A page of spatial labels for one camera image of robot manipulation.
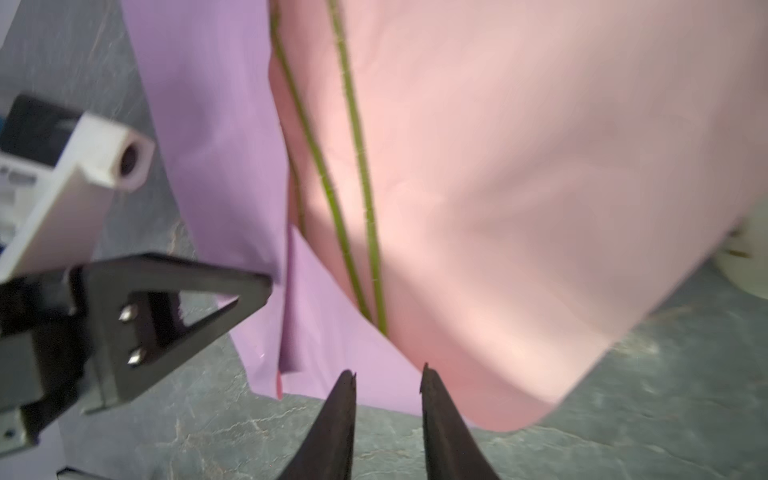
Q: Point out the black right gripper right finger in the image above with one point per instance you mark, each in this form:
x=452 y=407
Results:
x=450 y=450

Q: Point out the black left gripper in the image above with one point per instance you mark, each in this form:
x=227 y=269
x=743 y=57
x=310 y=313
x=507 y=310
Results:
x=133 y=329

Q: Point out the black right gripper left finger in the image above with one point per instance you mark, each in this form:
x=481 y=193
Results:
x=327 y=450

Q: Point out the cream printed ribbon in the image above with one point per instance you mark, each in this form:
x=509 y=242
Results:
x=742 y=257

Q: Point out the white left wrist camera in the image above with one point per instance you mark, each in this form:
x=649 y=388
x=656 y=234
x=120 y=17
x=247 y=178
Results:
x=60 y=169

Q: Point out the pink purple wrapping paper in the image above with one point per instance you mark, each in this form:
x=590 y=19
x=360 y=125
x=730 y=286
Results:
x=545 y=174

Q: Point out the red pink fake rose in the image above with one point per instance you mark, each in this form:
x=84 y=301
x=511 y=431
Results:
x=319 y=163

